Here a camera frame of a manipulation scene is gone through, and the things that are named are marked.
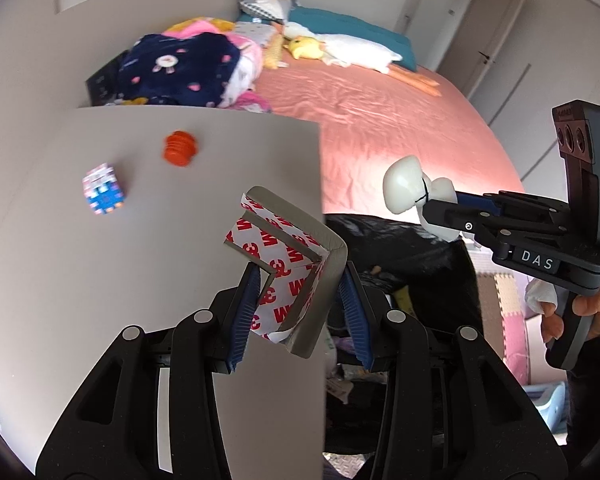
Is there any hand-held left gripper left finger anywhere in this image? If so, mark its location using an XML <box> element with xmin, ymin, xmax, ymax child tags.
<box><xmin>35</xmin><ymin>262</ymin><xmax>263</xmax><ymax>480</ymax></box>

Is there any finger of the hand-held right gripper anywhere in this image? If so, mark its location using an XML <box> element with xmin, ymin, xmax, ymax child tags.
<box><xmin>422</xmin><ymin>199</ymin><xmax>511</xmax><ymax>257</ymax></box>
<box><xmin>452</xmin><ymin>190</ymin><xmax>572</xmax><ymax>232</ymax></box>

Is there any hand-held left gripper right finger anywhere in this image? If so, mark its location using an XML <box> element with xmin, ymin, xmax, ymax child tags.
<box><xmin>337</xmin><ymin>260</ymin><xmax>566</xmax><ymax>480</ymax></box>

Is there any black trash bag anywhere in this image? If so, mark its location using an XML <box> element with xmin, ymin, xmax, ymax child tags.
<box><xmin>322</xmin><ymin>212</ymin><xmax>486</xmax><ymax>461</ymax></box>

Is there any grey corner guard with tape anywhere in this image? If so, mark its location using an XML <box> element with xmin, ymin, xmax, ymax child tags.
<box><xmin>222</xmin><ymin>186</ymin><xmax>348</xmax><ymax>359</ymax></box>

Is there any white bone-shaped object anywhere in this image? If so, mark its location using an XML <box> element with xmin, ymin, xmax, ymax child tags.
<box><xmin>382</xmin><ymin>156</ymin><xmax>468</xmax><ymax>243</ymax></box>

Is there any white crumpled cloth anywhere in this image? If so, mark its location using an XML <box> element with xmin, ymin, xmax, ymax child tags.
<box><xmin>525</xmin><ymin>280</ymin><xmax>558</xmax><ymax>316</ymax></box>

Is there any pastel foam play mat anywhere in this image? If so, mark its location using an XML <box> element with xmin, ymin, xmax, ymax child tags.
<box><xmin>475</xmin><ymin>272</ymin><xmax>536</xmax><ymax>376</ymax></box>

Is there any bed with pink sheet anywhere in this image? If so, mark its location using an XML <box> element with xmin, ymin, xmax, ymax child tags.
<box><xmin>252</xmin><ymin>52</ymin><xmax>526</xmax><ymax>221</ymax></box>

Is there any orange ribbed toy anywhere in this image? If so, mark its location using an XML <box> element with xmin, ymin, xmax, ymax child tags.
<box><xmin>161</xmin><ymin>130</ymin><xmax>199</xmax><ymax>167</ymax></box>

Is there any white door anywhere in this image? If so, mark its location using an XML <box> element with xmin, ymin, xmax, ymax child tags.
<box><xmin>432</xmin><ymin>0</ymin><xmax>528</xmax><ymax>106</ymax></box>

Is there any colourful puzzle cube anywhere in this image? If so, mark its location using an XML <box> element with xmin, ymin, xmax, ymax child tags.
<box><xmin>82</xmin><ymin>162</ymin><xmax>126</xmax><ymax>217</ymax></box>

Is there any white goose plush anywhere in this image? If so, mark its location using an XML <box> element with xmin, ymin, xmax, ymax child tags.
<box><xmin>282</xmin><ymin>32</ymin><xmax>441</xmax><ymax>97</ymax></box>

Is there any light blue plastic stool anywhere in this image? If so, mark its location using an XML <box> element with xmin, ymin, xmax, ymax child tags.
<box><xmin>525</xmin><ymin>382</ymin><xmax>568</xmax><ymax>441</ymax></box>

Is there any long yellow plush toy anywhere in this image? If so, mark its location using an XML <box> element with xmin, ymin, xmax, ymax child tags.
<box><xmin>264</xmin><ymin>34</ymin><xmax>287</xmax><ymax>70</ymax></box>

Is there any navy printed blanket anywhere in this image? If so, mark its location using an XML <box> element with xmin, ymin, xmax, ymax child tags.
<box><xmin>116</xmin><ymin>32</ymin><xmax>242</xmax><ymax>108</ymax></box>

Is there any black box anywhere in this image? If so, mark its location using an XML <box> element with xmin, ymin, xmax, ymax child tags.
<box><xmin>85</xmin><ymin>52</ymin><xmax>128</xmax><ymax>107</ymax></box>

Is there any patterned pillow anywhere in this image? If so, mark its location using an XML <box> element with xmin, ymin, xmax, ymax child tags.
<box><xmin>237</xmin><ymin>0</ymin><xmax>298</xmax><ymax>22</ymax></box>

